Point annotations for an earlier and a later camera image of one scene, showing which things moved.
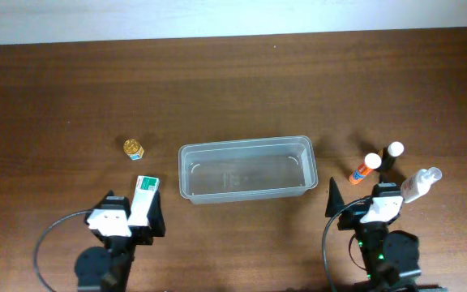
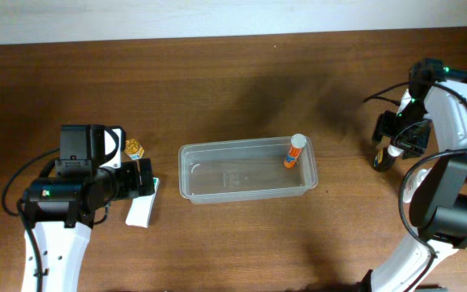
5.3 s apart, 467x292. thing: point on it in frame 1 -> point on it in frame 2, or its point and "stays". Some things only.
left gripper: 145,231 -> 145,176
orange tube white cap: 371,161 -> 297,142
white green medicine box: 144,191 stays
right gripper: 349,219 -> 409,140
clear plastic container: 247,169 stays
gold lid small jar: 133,148 stays
